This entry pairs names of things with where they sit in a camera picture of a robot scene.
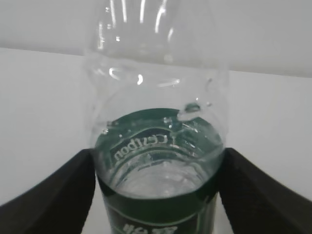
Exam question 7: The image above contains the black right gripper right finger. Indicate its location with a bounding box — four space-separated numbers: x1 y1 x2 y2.
219 148 312 234

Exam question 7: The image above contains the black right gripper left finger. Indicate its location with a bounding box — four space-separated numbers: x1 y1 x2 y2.
0 149 96 234

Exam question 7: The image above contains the clear water bottle green label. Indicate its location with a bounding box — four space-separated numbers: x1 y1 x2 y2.
85 0 229 234

